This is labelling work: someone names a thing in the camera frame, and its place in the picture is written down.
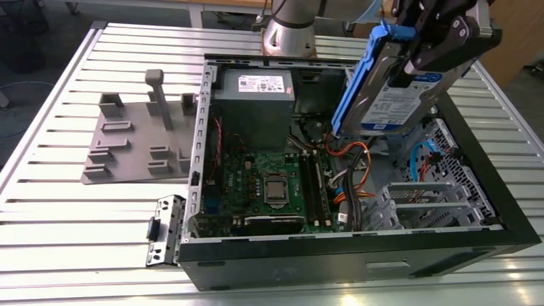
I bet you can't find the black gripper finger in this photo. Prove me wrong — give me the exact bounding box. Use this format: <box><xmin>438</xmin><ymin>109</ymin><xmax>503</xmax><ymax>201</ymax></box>
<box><xmin>391</xmin><ymin>15</ymin><xmax>484</xmax><ymax>87</ymax></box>
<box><xmin>394</xmin><ymin>0</ymin><xmax>431</xmax><ymax>48</ymax></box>

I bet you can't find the hard disk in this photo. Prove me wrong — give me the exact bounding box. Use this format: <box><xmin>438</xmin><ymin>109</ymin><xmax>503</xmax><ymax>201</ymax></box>
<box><xmin>330</xmin><ymin>20</ymin><xmax>478</xmax><ymax>140</ymax></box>

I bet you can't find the silver disk bay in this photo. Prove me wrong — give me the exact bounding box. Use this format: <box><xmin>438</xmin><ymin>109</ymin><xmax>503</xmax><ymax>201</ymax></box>
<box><xmin>380</xmin><ymin>182</ymin><xmax>488</xmax><ymax>230</ymax></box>

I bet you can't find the brown wooden cabinet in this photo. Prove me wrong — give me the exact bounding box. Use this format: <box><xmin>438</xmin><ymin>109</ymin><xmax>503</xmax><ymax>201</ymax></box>
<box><xmin>480</xmin><ymin>0</ymin><xmax>544</xmax><ymax>87</ymax></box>

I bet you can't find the grey power supply unit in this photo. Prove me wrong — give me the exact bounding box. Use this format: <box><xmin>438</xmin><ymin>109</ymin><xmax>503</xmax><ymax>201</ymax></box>
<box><xmin>210</xmin><ymin>68</ymin><xmax>296</xmax><ymax>152</ymax></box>

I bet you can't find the black RAM stick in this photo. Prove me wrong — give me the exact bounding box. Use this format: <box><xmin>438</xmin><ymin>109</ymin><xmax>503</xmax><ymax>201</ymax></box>
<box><xmin>312</xmin><ymin>149</ymin><xmax>335</xmax><ymax>228</ymax></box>

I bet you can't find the silver CPU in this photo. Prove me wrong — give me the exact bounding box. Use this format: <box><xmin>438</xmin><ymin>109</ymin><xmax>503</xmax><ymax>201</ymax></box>
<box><xmin>266</xmin><ymin>180</ymin><xmax>290</xmax><ymax>203</ymax></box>

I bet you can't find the metal socket cover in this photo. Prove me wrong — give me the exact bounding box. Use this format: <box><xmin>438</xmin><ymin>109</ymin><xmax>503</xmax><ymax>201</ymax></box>
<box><xmin>262</xmin><ymin>171</ymin><xmax>295</xmax><ymax>208</ymax></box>

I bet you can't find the green motherboard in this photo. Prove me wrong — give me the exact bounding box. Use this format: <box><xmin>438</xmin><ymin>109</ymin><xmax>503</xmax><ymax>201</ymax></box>
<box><xmin>199</xmin><ymin>149</ymin><xmax>346</xmax><ymax>238</ymax></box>

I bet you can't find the black graphics card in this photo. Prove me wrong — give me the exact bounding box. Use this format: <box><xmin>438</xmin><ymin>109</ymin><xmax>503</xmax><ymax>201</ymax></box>
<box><xmin>194</xmin><ymin>213</ymin><xmax>307</xmax><ymax>238</ymax></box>

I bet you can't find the black open PC case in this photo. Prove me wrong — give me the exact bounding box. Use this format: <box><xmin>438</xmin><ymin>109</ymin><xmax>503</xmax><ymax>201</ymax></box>
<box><xmin>176</xmin><ymin>52</ymin><xmax>543</xmax><ymax>293</ymax></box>

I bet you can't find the grey parts rack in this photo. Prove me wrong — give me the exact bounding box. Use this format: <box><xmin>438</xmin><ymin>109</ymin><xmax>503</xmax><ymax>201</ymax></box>
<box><xmin>79</xmin><ymin>69</ymin><xmax>200</xmax><ymax>186</ymax></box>

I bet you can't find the hinged metal card retainer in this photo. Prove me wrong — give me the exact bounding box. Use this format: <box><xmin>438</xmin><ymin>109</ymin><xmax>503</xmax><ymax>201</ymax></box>
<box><xmin>146</xmin><ymin>194</ymin><xmax>188</xmax><ymax>267</ymax></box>

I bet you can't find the blue flat data wire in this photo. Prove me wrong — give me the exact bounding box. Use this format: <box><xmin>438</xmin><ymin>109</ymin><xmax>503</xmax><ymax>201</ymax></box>
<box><xmin>410</xmin><ymin>138</ymin><xmax>450</xmax><ymax>183</ymax></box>

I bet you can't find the red yellow power wire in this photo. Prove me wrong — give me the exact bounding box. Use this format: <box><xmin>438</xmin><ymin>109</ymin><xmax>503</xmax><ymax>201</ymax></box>
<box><xmin>420</xmin><ymin>149</ymin><xmax>463</xmax><ymax>183</ymax></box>

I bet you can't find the orange yellow wire bundle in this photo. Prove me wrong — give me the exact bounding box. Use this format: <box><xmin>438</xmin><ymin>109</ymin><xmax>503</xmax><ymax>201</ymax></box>
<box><xmin>326</xmin><ymin>133</ymin><xmax>378</xmax><ymax>205</ymax></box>

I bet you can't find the thick black cable bundle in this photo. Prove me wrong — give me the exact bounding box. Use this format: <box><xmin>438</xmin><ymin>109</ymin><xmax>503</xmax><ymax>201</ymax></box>
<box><xmin>342</xmin><ymin>135</ymin><xmax>384</xmax><ymax>232</ymax></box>

